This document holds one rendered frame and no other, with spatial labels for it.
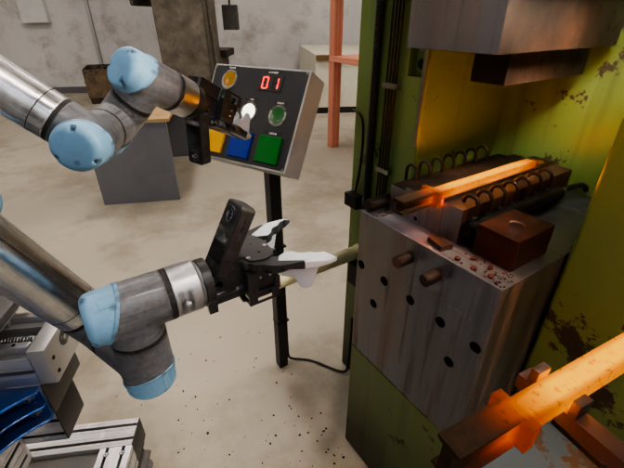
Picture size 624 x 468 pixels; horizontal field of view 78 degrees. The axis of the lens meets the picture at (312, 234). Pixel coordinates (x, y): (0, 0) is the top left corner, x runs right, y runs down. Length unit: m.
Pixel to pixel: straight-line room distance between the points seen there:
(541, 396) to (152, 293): 0.46
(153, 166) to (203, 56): 2.53
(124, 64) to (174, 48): 4.88
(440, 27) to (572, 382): 0.60
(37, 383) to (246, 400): 0.89
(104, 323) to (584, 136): 1.12
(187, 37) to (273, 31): 3.22
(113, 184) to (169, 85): 2.67
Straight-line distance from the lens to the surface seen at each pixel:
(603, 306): 0.91
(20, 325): 1.03
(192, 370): 1.82
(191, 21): 5.52
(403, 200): 0.77
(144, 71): 0.75
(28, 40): 9.42
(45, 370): 0.95
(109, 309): 0.55
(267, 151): 1.07
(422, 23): 0.84
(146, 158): 3.28
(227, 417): 1.64
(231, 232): 0.56
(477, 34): 0.76
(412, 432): 1.16
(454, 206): 0.82
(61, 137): 0.67
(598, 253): 0.87
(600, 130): 1.19
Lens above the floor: 1.33
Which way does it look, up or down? 30 degrees down
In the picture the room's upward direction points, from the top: straight up
